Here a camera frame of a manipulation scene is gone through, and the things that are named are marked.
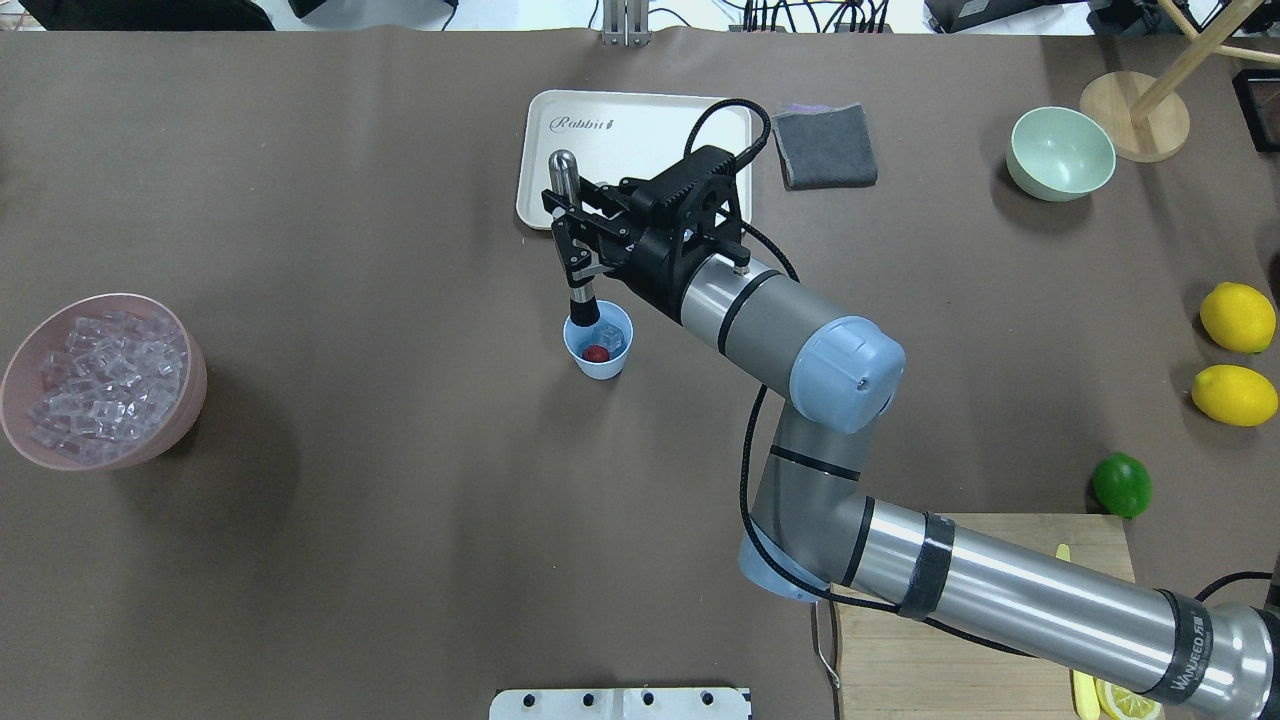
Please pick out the red strawberry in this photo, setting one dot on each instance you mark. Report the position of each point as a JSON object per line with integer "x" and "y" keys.
{"x": 596, "y": 354}

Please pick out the steel muddler black tip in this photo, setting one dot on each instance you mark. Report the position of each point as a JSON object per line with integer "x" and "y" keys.
{"x": 564, "y": 176}

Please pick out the green lime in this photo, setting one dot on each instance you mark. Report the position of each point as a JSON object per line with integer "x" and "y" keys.
{"x": 1122, "y": 485}

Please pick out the yellow plastic knife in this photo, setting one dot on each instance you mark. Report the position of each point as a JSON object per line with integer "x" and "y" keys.
{"x": 1086, "y": 703}

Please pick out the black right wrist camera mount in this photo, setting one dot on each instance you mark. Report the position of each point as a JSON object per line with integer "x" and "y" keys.
{"x": 690, "y": 211}

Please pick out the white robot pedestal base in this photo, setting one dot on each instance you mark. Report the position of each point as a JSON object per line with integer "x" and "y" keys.
{"x": 623, "y": 703}

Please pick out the lemon slice lower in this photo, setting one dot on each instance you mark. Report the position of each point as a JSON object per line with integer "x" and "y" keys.
{"x": 1119, "y": 703}

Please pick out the yellow lemon far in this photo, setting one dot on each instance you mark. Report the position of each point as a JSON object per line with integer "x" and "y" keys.
{"x": 1238, "y": 317}

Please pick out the mint green bowl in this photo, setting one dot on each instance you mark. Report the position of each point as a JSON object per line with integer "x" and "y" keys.
{"x": 1059, "y": 154}

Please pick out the yellow lemon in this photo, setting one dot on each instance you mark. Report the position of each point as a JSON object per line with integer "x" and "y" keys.
{"x": 1238, "y": 317}
{"x": 1235, "y": 395}

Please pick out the grey folded cloth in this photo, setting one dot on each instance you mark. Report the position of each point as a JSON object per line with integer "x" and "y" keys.
{"x": 826, "y": 148}

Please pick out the black glass holder tray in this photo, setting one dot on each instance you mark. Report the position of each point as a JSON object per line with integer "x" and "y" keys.
{"x": 1257, "y": 92}

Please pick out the light blue plastic cup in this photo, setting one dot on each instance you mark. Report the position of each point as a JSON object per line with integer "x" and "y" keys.
{"x": 576, "y": 337}

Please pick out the wooden cup tree stand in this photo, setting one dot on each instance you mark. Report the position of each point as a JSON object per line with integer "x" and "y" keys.
{"x": 1142, "y": 115}

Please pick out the aluminium frame post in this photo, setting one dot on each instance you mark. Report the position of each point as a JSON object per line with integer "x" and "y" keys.
{"x": 625, "y": 23}

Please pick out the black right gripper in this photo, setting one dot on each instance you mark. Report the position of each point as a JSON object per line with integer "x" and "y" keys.
{"x": 655, "y": 272}

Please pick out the wooden cutting board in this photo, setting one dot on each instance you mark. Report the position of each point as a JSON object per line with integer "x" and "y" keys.
{"x": 889, "y": 668}

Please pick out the beige rabbit tray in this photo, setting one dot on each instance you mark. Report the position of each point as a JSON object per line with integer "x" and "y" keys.
{"x": 612, "y": 135}

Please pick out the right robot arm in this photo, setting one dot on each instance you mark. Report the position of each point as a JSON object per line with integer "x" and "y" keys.
{"x": 812, "y": 528}

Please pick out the yellow lemon near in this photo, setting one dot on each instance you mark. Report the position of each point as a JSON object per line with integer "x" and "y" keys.
{"x": 1235, "y": 395}

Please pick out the pink bowl of ice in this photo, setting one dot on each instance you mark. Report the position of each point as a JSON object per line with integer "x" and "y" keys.
{"x": 103, "y": 384}

